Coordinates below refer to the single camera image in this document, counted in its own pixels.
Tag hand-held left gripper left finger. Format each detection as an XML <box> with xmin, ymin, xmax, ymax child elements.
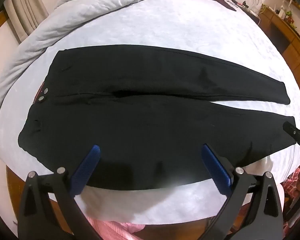
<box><xmin>17</xmin><ymin>144</ymin><xmax>108</xmax><ymax>240</ymax></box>

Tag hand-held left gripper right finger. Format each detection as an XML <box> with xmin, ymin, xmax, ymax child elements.
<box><xmin>201</xmin><ymin>144</ymin><xmax>284</xmax><ymax>240</ymax></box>

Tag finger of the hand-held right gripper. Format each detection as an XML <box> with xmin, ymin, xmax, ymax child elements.
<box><xmin>282</xmin><ymin>121</ymin><xmax>300</xmax><ymax>143</ymax></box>

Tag black pants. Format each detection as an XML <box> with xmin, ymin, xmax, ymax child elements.
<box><xmin>17</xmin><ymin>44</ymin><xmax>297</xmax><ymax>189</ymax></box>

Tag red plaid clothing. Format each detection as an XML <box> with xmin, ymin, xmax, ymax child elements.
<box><xmin>283</xmin><ymin>169</ymin><xmax>300</xmax><ymax>207</ymax></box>

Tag person's pink clothing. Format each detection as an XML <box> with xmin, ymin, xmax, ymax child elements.
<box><xmin>86</xmin><ymin>217</ymin><xmax>208</xmax><ymax>240</ymax></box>

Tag grey duvet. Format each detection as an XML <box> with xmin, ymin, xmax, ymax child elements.
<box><xmin>0</xmin><ymin>0</ymin><xmax>198</xmax><ymax>123</ymax></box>

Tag beige curtain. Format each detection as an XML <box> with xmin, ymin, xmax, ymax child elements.
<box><xmin>3</xmin><ymin>0</ymin><xmax>46</xmax><ymax>38</ymax></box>

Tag wooden bed frame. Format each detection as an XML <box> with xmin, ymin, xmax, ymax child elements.
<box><xmin>5</xmin><ymin>164</ymin><xmax>59</xmax><ymax>207</ymax></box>

